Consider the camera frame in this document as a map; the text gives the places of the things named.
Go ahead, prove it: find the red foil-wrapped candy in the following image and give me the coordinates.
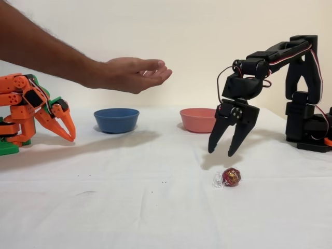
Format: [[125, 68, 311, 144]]
[[212, 167, 242, 189]]

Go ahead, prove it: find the person's bare forearm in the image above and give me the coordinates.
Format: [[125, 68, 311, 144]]
[[0, 0, 104, 90]]

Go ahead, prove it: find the person's bare hand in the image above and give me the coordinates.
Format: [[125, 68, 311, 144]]
[[98, 58, 173, 95]]

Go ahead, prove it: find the pink bowl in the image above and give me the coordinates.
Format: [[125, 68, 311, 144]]
[[179, 108, 218, 134]]

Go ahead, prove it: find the blue bowl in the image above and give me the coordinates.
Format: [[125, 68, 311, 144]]
[[93, 108, 140, 134]]

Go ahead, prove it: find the white tablecloth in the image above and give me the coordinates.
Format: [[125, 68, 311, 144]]
[[0, 105, 332, 249]]

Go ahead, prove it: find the green arm base plate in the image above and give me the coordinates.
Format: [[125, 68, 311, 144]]
[[0, 116, 32, 156]]

